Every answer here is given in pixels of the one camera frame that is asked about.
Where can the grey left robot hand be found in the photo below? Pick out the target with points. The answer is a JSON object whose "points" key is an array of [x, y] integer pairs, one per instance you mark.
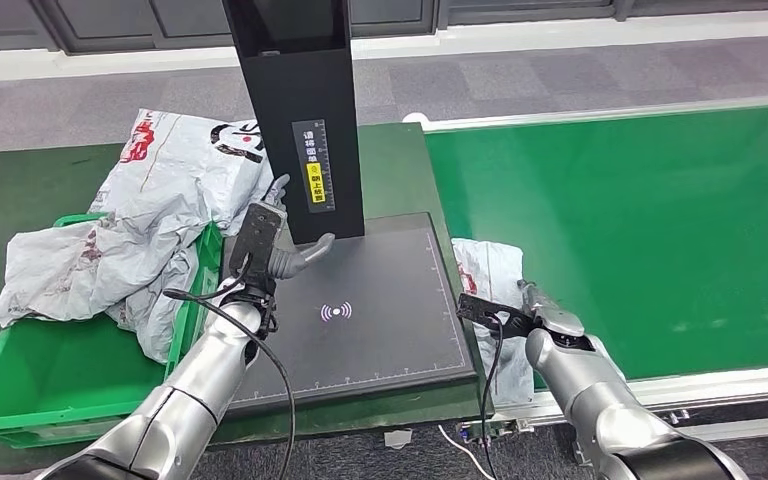
{"points": [[291, 258]]}

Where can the grey mailer parcel red print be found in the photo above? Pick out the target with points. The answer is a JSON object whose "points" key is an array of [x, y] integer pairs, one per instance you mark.
{"points": [[159, 311], [493, 272], [79, 265]]}

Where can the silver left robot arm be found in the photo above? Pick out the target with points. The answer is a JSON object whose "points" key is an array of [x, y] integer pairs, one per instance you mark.
{"points": [[192, 397]]}

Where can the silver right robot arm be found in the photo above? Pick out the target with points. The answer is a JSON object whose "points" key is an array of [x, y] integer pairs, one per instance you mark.
{"points": [[609, 411]]}

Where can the black inbound scanner machine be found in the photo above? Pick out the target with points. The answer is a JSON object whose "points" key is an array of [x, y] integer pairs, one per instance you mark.
{"points": [[371, 331]]}

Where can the green conveyor belt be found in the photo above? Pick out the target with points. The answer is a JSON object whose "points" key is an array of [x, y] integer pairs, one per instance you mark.
{"points": [[622, 232]]}

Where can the large grey mailer black print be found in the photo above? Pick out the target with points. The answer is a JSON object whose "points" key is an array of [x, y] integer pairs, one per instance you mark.
{"points": [[185, 166]]}

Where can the white round cap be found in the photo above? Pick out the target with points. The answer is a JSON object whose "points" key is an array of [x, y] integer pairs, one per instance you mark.
{"points": [[415, 118]]}

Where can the small white tab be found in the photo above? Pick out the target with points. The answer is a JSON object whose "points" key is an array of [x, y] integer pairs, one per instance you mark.
{"points": [[397, 438]]}

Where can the small green circuit board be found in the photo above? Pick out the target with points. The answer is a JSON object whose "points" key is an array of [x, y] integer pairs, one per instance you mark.
{"points": [[483, 429]]}

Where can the green plastic crate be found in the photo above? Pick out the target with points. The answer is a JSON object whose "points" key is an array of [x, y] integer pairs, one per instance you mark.
{"points": [[59, 384]]}

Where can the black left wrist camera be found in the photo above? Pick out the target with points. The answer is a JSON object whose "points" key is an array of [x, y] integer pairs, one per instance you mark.
{"points": [[256, 238]]}

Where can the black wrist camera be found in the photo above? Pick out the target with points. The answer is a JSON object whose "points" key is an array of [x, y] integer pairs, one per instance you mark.
{"points": [[256, 238], [490, 312]]}

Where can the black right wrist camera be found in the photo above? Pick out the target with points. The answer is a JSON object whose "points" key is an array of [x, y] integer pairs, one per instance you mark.
{"points": [[490, 312]]}

